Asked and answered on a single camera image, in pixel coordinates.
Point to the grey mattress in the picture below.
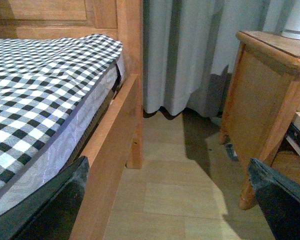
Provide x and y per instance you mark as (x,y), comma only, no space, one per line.
(65,144)

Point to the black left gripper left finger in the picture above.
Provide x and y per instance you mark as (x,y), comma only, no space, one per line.
(50,212)

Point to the grey-green curtain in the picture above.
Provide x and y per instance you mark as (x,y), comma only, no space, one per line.
(190,48)

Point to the wooden bed frame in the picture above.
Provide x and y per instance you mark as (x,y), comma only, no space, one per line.
(117,141)

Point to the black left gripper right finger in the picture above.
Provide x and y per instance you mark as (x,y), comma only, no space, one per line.
(279,199)

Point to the white slatted cylindrical device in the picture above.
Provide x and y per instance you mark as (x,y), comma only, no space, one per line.
(292,26)

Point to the wooden nightstand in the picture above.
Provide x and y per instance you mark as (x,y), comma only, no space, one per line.
(262,100)

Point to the black white checkered bedsheet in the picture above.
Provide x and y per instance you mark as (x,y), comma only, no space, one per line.
(41,83)

